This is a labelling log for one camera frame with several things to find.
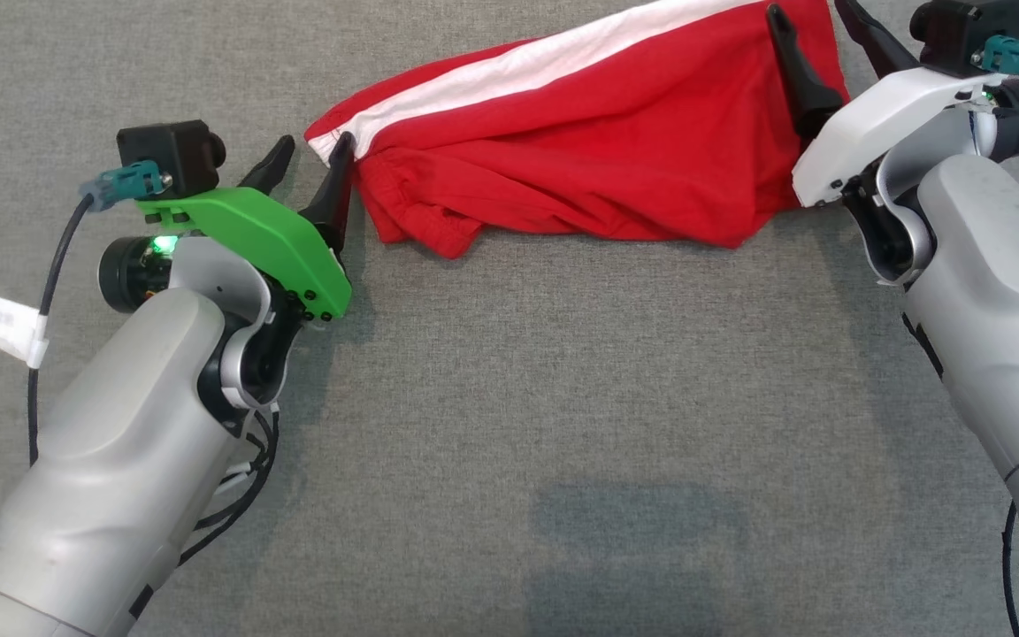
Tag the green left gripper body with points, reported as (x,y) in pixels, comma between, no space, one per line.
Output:
(271,243)

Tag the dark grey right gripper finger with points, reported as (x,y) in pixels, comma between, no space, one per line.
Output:
(885,49)
(806,88)

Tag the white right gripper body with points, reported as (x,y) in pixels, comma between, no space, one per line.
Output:
(881,119)

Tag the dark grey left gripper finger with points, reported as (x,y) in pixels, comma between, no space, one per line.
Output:
(269,168)
(334,203)

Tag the red shorts with white stripe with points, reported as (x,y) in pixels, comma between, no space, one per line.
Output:
(607,150)

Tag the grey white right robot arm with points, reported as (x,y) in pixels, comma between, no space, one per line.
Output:
(987,283)

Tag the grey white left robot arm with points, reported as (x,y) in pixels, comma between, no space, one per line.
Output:
(103,442)

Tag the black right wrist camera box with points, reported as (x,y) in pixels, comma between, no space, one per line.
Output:
(961,31)

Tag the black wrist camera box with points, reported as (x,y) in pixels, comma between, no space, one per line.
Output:
(164,155)
(961,31)

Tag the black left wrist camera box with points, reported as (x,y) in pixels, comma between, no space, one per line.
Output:
(164,155)

